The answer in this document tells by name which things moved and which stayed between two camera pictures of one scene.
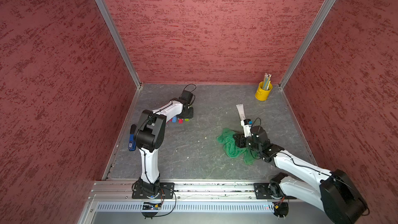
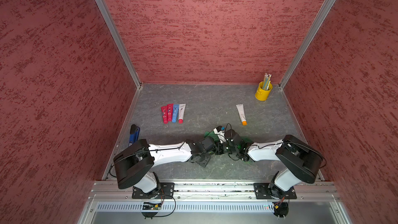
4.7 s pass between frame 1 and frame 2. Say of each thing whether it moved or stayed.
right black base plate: stayed
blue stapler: stayed
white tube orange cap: stayed
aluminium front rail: stayed
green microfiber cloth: moved
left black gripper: moved
